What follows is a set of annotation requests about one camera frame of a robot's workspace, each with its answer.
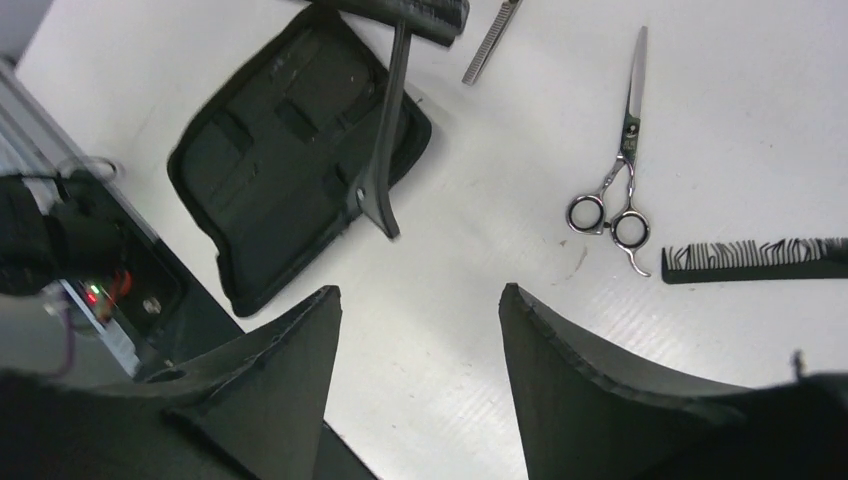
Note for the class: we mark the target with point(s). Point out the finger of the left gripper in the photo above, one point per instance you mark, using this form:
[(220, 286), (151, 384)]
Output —
[(438, 21)]

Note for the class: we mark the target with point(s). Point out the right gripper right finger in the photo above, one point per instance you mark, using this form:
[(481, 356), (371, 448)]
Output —
[(589, 409)]

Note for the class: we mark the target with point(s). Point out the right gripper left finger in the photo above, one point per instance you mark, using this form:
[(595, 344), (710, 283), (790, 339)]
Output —
[(252, 408)]

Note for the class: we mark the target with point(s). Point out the black hair clip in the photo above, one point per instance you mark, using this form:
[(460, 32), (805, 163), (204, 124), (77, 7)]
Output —
[(371, 190)]

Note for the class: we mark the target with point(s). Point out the black zip tool case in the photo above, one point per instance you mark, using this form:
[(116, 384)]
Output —
[(265, 167)]

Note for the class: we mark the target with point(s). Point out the silver black hair scissors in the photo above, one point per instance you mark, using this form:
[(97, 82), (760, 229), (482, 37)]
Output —
[(625, 159)]

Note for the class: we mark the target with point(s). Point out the silver thinning scissors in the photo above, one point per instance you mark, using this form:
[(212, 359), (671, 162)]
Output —
[(490, 42)]

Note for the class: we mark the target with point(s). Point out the black comb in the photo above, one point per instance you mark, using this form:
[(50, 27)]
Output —
[(748, 260)]

